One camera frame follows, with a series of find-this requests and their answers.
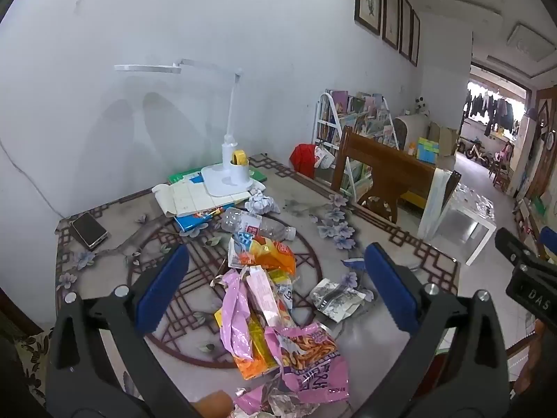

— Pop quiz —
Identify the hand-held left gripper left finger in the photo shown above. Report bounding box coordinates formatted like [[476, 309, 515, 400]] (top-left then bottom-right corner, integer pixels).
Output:
[[46, 243, 196, 418]]

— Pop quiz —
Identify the beige sofa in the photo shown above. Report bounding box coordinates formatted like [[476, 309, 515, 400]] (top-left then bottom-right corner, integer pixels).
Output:
[[393, 113, 431, 151]]

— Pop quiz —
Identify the pink snack wrapper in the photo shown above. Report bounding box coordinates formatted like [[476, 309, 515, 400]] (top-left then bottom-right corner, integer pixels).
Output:
[[265, 323, 351, 405]]

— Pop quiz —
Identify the clear plastic bottle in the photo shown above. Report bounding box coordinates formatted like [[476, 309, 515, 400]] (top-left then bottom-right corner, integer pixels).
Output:
[[221, 208, 297, 242]]

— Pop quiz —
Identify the row of picture books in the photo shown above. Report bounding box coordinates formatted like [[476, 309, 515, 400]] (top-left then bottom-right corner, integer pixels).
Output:
[[324, 90, 394, 149]]

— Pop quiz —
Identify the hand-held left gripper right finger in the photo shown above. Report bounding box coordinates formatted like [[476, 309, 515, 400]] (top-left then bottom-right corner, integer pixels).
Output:
[[364, 242, 512, 418]]

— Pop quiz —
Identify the floral cushion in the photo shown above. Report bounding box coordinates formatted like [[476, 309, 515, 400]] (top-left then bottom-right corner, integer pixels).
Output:
[[0, 331, 55, 405]]

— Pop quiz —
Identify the white bookshelf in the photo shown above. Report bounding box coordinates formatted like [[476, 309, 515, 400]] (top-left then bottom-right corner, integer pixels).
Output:
[[312, 89, 399, 196]]

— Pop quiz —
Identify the dark smartphone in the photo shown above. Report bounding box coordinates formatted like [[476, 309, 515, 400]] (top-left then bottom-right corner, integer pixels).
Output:
[[71, 212, 109, 251]]

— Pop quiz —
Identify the colourful toy box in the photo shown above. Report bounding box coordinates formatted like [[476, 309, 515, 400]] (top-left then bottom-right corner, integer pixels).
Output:
[[417, 138, 440, 164]]

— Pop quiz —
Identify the blue book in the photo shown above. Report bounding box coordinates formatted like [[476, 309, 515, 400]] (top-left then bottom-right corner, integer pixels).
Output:
[[174, 206, 236, 232]]

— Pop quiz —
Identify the brown rounded object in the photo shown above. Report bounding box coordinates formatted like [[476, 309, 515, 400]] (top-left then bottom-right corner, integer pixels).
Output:
[[194, 392, 231, 418]]

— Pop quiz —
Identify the red bag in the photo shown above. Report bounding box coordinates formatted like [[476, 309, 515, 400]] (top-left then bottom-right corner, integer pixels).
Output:
[[290, 144, 320, 179]]

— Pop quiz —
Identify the person's right hand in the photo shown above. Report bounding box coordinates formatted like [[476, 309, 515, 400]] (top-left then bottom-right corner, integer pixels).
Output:
[[532, 317, 557, 358]]

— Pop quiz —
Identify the white printed bag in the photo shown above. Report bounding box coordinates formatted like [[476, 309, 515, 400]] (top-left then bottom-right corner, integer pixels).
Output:
[[314, 145, 336, 169]]

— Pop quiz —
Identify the yellow orange packet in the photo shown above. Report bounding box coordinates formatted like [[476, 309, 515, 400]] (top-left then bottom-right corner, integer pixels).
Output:
[[213, 309, 279, 380]]

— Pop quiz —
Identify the pink plastic bag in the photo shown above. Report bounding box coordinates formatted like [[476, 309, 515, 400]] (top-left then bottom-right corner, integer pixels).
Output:
[[219, 269, 255, 362]]

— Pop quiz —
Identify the blue white wrapper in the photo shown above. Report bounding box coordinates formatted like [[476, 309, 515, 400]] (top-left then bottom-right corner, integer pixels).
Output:
[[276, 285, 294, 312]]

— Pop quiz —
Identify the crumpled silver wrapper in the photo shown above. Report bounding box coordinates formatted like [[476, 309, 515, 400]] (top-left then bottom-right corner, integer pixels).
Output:
[[233, 383, 323, 418]]

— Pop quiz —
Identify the white low table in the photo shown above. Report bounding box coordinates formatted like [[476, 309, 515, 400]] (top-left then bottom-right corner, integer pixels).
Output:
[[429, 183, 497, 266]]

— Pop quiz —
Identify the yellow wooden bench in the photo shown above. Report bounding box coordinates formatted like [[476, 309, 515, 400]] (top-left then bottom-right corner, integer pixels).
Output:
[[398, 192, 429, 210]]

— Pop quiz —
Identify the paper ball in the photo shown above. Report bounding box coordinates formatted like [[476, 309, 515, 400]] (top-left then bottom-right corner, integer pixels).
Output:
[[244, 189, 283, 215]]

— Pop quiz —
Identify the white desk lamp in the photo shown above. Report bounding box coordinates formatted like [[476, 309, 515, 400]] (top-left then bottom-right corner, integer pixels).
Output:
[[114, 58, 266, 198]]

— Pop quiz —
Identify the framed wall picture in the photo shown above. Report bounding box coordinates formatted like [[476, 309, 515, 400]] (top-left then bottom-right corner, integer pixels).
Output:
[[410, 10, 421, 67], [399, 0, 413, 59], [382, 0, 400, 49], [354, 0, 383, 36]]

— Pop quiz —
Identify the orange snack bag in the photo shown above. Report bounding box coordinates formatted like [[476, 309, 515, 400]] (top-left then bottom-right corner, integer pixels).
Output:
[[237, 235, 297, 273]]

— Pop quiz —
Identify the cardboard box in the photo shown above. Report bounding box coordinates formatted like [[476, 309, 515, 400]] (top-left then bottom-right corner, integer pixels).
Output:
[[429, 122, 458, 157]]

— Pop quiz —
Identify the grey white wrapper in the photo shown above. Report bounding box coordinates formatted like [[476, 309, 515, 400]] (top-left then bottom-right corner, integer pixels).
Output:
[[310, 278, 374, 323]]

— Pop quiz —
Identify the brown wooden chair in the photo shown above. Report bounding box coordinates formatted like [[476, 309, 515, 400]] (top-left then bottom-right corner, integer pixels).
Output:
[[331, 126, 462, 225]]

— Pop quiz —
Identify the white folded cardboard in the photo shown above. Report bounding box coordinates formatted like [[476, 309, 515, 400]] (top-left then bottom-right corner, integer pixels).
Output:
[[151, 180, 266, 218]]

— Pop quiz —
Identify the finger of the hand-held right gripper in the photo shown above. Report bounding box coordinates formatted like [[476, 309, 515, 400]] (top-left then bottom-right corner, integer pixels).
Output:
[[539, 225, 557, 266], [495, 227, 546, 271]]

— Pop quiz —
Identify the pink carton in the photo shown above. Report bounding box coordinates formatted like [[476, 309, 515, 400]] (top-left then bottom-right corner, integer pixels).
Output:
[[246, 265, 283, 328]]

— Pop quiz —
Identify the small bicycle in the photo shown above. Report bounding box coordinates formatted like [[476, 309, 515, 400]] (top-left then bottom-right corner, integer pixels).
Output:
[[465, 137, 494, 166]]

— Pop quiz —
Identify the thin wall cable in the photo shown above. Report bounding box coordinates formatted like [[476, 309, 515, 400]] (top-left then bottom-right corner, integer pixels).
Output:
[[0, 139, 66, 218]]

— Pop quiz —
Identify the row of hanging clothes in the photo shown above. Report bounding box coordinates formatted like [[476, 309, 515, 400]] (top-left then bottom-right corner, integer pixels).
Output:
[[463, 89, 525, 136]]

